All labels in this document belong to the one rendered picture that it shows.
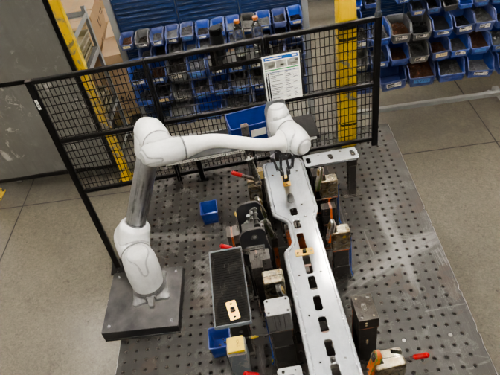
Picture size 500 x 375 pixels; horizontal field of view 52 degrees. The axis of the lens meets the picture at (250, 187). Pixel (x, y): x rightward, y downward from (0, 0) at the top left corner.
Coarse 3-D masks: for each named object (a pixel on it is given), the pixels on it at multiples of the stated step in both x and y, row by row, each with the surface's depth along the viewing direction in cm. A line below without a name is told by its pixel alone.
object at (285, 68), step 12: (300, 48) 271; (264, 60) 274; (276, 60) 274; (288, 60) 275; (300, 60) 276; (264, 72) 278; (276, 72) 279; (288, 72) 280; (300, 72) 281; (264, 84) 283; (276, 84) 284; (288, 84) 285; (300, 84) 286; (276, 96) 289; (288, 96) 290; (300, 96) 291
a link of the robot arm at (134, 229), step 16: (144, 128) 221; (160, 128) 220; (144, 176) 233; (144, 192) 237; (128, 208) 244; (144, 208) 243; (128, 224) 247; (144, 224) 249; (128, 240) 246; (144, 240) 250
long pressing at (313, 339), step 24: (264, 168) 272; (288, 192) 256; (312, 192) 254; (288, 216) 244; (312, 216) 242; (312, 240) 230; (288, 264) 221; (312, 264) 220; (336, 288) 210; (312, 312) 202; (336, 312) 201; (312, 336) 194; (336, 336) 193; (312, 360) 187; (336, 360) 186
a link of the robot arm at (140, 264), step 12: (132, 252) 236; (144, 252) 235; (132, 264) 233; (144, 264) 234; (156, 264) 240; (132, 276) 236; (144, 276) 236; (156, 276) 241; (144, 288) 240; (156, 288) 244
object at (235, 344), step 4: (236, 336) 181; (240, 336) 180; (228, 340) 180; (232, 340) 180; (236, 340) 180; (240, 340) 179; (228, 344) 179; (232, 344) 178; (236, 344) 178; (240, 344) 178; (228, 348) 178; (232, 348) 177; (236, 348) 177; (240, 348) 177; (244, 348) 177; (228, 352) 177; (232, 352) 176; (236, 352) 177
